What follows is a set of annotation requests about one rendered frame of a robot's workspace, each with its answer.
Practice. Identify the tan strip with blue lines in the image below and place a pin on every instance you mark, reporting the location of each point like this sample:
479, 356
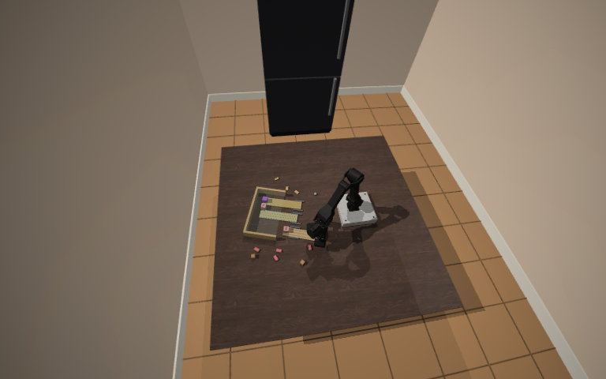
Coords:
297, 233

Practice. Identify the tan crosshatch-patterned strip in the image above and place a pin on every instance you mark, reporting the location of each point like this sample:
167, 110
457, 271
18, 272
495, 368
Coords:
291, 204

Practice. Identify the tan strip with teal polka dots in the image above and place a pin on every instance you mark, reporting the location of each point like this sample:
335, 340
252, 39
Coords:
288, 217

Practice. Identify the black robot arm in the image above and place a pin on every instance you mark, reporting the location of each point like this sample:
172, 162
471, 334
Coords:
327, 212

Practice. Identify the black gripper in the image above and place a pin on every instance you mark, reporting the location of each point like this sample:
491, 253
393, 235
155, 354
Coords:
319, 242

